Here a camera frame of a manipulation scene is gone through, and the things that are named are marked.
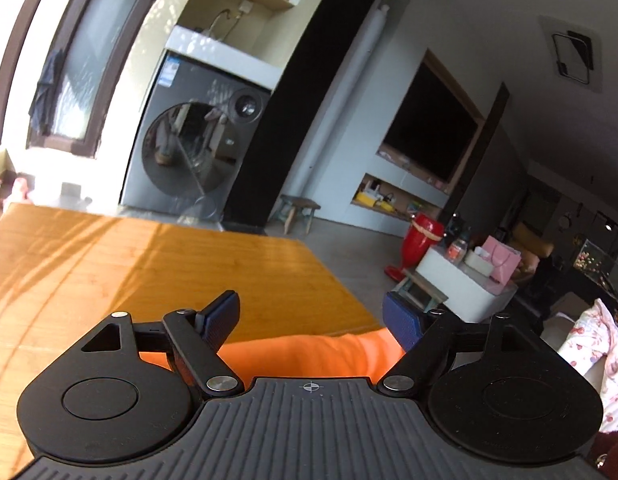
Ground pink gift bag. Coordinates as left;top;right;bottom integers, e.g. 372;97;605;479
482;235;523;284

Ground red vase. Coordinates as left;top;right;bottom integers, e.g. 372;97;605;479
385;212;446;282

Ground white coffee table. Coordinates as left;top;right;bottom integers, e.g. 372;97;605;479
414;245;520;324

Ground grey front-load washing machine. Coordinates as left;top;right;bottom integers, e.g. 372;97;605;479
120;50;273;224

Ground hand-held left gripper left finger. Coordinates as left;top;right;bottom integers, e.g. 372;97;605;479
81;290;246;397

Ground dark hanging cloth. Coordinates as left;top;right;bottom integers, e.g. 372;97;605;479
30;50;66;134

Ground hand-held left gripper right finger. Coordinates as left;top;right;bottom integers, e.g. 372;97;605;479
377;292;543;395

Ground white tissue box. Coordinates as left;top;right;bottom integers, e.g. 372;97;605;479
464;249;496;276

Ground glass tank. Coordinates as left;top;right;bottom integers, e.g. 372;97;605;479
572;237;618;302

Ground orange garment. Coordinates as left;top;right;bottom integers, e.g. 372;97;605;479
139;327;407;382

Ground clear bottle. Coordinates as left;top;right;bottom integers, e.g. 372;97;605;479
446;227;473;264

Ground black frame ceiling lamp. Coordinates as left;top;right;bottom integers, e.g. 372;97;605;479
551;32;596;84

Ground black wall television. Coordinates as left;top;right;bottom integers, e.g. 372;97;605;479
383;62;481;184

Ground yellow armchair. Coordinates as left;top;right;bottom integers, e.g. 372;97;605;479
509;222;556;272

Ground small wooden stool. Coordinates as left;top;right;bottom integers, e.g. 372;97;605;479
276;195;322;235

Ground low grey stool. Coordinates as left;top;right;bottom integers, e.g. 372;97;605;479
391;269;448;314

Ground floral pink white cloth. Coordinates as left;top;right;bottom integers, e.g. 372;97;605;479
568;297;618;434

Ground brown framed glass door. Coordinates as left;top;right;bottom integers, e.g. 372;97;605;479
26;0;168;159

